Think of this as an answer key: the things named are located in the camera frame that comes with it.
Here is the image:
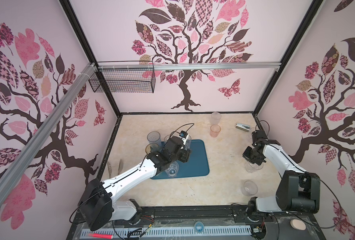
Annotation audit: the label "clear cup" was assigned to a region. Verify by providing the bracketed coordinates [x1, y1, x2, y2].
[244, 162, 263, 173]
[165, 162, 179, 178]
[210, 112, 221, 125]
[182, 135, 191, 150]

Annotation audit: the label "yellow translucent glass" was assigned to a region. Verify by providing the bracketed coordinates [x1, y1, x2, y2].
[145, 143, 160, 155]

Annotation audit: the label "tall blue translucent cup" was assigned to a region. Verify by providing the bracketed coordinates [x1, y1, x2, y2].
[147, 131, 162, 146]

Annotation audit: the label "dark teal plastic tray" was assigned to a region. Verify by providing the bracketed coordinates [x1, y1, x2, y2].
[151, 140, 209, 180]

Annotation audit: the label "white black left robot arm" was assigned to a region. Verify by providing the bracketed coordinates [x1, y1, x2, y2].
[78, 131, 191, 231]

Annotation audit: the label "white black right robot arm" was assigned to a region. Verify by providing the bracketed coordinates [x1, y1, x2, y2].
[243, 130, 321, 214]

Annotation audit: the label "silver metal box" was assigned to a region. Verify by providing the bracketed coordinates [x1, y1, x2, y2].
[235, 123, 251, 132]

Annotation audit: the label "pink translucent cup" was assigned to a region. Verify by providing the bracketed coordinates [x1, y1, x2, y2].
[210, 125, 221, 138]

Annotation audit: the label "wooden tongs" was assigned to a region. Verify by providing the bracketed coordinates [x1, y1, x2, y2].
[107, 159, 124, 178]

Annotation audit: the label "beige round disc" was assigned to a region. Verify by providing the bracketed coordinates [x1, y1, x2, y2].
[290, 219, 306, 231]

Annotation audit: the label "blue tape roll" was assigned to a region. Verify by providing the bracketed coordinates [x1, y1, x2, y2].
[194, 221, 204, 234]

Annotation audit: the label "pink marker pen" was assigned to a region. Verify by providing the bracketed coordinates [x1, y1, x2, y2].
[88, 233, 114, 240]

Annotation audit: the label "black wire basket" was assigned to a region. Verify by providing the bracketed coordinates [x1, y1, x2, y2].
[89, 60, 156, 94]

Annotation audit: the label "aluminium rail back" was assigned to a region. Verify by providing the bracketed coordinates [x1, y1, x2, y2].
[98, 62, 281, 71]

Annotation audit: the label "aluminium rail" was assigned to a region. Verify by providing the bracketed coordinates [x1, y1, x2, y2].
[0, 63, 96, 207]
[98, 62, 281, 71]

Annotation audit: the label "grey slotted cable duct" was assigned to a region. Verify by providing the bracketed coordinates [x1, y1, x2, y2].
[79, 226, 251, 240]

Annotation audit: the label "aluminium rail left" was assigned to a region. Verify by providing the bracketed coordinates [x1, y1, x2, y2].
[0, 63, 96, 207]

